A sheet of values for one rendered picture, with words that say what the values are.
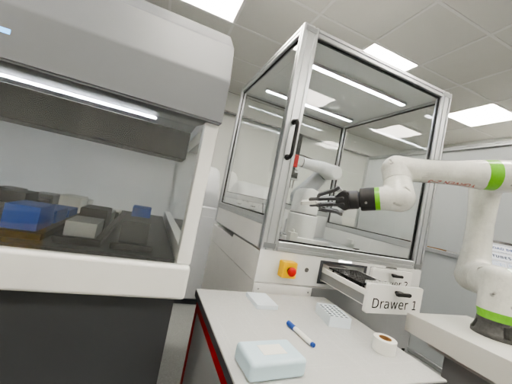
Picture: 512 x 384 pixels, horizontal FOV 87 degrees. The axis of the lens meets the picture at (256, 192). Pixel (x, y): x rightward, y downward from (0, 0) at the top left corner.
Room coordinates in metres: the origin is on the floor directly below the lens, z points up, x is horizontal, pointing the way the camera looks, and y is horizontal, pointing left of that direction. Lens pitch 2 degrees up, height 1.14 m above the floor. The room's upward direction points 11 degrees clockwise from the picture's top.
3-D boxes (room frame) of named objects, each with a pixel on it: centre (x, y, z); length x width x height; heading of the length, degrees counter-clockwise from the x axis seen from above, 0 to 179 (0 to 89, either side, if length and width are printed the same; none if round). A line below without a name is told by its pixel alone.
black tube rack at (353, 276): (1.27, -0.55, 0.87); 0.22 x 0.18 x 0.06; 21
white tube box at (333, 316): (1.04, -0.38, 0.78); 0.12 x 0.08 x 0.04; 10
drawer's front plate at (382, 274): (1.47, -0.81, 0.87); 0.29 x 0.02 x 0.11; 111
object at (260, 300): (1.08, -0.10, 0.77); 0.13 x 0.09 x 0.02; 21
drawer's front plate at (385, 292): (1.08, -0.62, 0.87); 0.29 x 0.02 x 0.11; 111
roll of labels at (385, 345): (0.87, -0.49, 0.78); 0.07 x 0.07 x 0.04
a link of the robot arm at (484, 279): (1.02, -0.96, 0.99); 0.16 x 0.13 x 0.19; 171
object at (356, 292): (1.27, -0.54, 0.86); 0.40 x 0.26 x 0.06; 21
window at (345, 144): (1.40, -0.54, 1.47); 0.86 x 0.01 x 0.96; 111
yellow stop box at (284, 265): (1.22, -0.21, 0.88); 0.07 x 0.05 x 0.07; 111
